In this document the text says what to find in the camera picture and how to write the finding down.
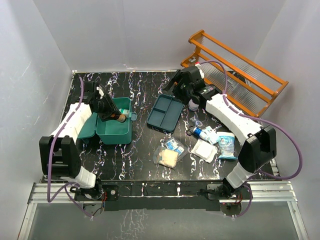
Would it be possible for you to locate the amber medicine bottle orange cap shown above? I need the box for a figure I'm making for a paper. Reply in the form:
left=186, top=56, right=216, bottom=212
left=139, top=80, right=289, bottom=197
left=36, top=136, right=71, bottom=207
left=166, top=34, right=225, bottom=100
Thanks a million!
left=110, top=114, right=127, bottom=123

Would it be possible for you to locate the teal medicine kit box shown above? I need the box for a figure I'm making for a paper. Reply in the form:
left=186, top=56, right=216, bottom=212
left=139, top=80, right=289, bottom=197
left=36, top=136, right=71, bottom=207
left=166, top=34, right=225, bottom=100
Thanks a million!
left=77, top=97, right=137, bottom=145

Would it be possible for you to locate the blue divided tray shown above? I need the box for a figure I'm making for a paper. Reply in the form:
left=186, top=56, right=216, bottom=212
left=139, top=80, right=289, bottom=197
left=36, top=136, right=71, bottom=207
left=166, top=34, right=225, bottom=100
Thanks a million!
left=147, top=94, right=184, bottom=133

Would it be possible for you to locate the blue cotton swab bag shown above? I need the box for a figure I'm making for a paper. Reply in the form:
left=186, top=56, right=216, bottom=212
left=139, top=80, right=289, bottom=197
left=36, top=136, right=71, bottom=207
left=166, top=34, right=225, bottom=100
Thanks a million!
left=217, top=131, right=237, bottom=160

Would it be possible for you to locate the white bottle green label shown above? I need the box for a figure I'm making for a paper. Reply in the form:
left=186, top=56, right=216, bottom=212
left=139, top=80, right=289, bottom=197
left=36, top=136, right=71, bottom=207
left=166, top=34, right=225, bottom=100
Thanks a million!
left=119, top=108, right=132, bottom=118

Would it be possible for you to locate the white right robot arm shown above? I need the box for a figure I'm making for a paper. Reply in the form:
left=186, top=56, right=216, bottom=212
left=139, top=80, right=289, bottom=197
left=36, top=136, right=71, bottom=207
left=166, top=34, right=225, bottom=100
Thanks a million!
left=164, top=64, right=277, bottom=199

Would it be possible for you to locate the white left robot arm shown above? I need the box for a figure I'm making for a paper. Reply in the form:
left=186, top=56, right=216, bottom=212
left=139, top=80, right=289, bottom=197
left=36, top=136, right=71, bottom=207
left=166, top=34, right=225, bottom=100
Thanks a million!
left=39, top=81, right=127, bottom=200

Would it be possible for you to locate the clear measuring cup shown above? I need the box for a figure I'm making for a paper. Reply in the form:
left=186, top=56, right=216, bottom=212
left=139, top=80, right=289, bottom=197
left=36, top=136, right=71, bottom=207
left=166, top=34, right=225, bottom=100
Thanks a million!
left=188, top=99, right=200, bottom=112

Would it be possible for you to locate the clear tape roll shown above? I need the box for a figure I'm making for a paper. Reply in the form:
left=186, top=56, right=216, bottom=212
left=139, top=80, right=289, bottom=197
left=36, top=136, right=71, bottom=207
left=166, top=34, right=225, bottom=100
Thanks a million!
left=195, top=120, right=203, bottom=128

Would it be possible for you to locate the blue labelled spray bottle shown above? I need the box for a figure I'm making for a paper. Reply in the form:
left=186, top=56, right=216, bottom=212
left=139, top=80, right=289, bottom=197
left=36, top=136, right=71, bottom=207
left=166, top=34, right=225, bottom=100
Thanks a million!
left=186, top=126, right=210, bottom=141

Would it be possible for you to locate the blue bandage packets bag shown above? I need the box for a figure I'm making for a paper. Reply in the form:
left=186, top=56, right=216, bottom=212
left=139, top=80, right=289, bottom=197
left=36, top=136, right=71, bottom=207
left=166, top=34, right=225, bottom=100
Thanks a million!
left=164, top=137, right=188, bottom=159

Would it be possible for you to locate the orange wooden shelf rack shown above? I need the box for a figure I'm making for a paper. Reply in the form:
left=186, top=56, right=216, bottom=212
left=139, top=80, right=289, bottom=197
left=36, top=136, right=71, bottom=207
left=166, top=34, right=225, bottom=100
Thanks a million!
left=181, top=29, right=288, bottom=118

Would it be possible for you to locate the white gauze pack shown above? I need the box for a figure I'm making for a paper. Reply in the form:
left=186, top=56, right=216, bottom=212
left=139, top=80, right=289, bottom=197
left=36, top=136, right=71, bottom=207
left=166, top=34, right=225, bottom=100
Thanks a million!
left=191, top=139, right=218, bottom=163

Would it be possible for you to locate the cotton balls clear bag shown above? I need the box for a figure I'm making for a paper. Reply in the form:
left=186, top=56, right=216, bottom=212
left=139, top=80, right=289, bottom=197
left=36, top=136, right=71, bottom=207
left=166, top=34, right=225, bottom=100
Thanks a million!
left=153, top=146, right=179, bottom=169

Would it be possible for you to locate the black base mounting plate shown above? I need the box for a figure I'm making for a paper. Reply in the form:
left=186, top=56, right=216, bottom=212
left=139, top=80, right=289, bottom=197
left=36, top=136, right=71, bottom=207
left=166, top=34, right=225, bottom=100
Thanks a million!
left=102, top=180, right=225, bottom=212

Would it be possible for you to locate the aluminium frame rail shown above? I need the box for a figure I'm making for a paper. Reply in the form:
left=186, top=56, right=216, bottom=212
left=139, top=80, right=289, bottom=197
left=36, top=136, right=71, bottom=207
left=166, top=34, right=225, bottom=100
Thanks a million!
left=18, top=180, right=309, bottom=240

